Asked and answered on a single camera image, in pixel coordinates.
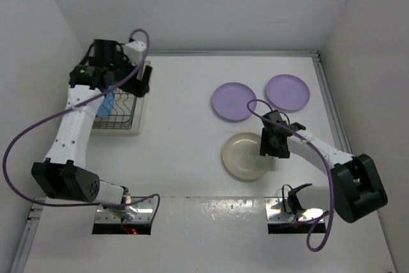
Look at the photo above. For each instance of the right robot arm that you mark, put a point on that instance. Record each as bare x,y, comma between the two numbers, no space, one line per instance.
354,187

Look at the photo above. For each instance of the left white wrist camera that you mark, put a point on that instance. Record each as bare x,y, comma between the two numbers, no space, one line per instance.
135,53

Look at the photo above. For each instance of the metal base plate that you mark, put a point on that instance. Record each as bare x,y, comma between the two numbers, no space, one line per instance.
275,213
141,212

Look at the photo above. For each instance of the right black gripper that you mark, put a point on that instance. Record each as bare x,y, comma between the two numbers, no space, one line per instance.
265,148

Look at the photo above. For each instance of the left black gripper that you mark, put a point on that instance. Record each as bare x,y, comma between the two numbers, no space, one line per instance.
138,87

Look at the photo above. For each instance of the blue plate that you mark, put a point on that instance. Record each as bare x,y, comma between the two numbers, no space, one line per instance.
107,105

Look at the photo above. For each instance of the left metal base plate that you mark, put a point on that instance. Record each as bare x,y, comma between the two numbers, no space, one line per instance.
141,212

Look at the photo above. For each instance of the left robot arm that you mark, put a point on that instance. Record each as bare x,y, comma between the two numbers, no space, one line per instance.
62,175

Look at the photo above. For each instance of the purple plate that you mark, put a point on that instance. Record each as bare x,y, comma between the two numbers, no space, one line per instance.
287,92
229,101

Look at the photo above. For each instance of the cream plate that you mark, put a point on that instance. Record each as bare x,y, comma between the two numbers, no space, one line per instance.
241,158

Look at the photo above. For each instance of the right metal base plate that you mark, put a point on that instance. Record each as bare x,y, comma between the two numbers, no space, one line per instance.
275,213

